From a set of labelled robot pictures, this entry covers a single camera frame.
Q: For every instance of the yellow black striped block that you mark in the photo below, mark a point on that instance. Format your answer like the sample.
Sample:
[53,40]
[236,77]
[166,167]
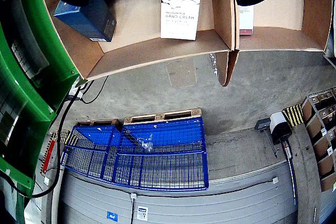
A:
[294,115]

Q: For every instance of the blue door sticker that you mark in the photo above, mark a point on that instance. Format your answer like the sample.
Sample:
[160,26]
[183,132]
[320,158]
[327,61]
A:
[112,216]

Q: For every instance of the clear plastic wrap scrap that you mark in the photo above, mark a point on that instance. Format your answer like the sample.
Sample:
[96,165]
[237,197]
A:
[145,142]

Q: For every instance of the white black door device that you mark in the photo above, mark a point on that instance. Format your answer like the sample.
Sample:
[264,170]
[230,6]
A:
[279,127]

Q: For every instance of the red striped floor bar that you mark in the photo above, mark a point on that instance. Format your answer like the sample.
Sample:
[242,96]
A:
[48,155]

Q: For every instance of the cow print hand cream box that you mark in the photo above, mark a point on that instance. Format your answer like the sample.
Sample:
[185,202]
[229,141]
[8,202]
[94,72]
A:
[181,24]

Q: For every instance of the grey floor box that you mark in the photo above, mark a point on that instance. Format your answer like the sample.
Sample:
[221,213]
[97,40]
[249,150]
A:
[262,124]

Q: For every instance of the white box with red band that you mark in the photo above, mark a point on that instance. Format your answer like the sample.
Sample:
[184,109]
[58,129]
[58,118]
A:
[245,22]

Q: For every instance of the cardboard shelf rack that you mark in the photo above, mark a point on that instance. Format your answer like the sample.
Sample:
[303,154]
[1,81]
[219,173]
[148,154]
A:
[323,134]

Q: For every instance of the grey panel with label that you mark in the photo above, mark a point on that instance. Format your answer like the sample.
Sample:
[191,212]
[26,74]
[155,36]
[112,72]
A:
[29,45]

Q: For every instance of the green metal shelf frame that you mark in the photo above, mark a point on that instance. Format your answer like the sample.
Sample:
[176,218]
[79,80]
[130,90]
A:
[15,103]

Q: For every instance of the white door sticker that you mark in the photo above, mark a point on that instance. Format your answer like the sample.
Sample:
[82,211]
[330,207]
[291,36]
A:
[142,213]

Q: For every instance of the blue holographic product box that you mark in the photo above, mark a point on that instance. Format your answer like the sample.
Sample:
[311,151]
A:
[89,22]

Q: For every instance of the grey roller door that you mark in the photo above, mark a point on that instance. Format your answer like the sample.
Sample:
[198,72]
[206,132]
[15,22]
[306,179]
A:
[210,203]

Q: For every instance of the wooden pallet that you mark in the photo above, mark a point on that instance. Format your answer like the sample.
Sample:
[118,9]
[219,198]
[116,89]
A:
[160,116]
[99,122]

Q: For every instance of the brown cardboard box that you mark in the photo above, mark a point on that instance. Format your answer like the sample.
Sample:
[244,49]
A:
[278,37]
[157,48]

